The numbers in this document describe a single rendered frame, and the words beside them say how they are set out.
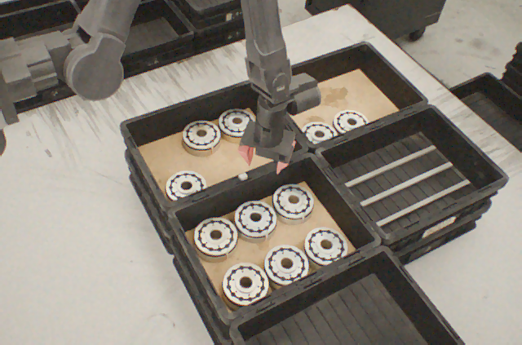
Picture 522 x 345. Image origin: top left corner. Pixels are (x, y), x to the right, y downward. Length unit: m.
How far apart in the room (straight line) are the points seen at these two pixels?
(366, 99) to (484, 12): 2.17
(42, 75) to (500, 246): 1.28
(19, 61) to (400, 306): 0.94
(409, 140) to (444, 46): 1.83
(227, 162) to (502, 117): 1.54
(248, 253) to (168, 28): 1.51
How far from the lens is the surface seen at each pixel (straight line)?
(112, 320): 1.44
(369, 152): 1.60
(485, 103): 2.76
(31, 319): 1.49
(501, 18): 3.84
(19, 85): 0.83
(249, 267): 1.31
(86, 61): 0.83
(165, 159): 1.52
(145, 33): 2.64
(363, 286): 1.36
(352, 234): 1.39
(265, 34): 0.98
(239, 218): 1.37
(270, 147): 1.12
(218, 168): 1.50
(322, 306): 1.32
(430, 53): 3.38
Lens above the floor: 2.01
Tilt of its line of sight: 49 degrees down
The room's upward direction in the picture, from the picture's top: 7 degrees clockwise
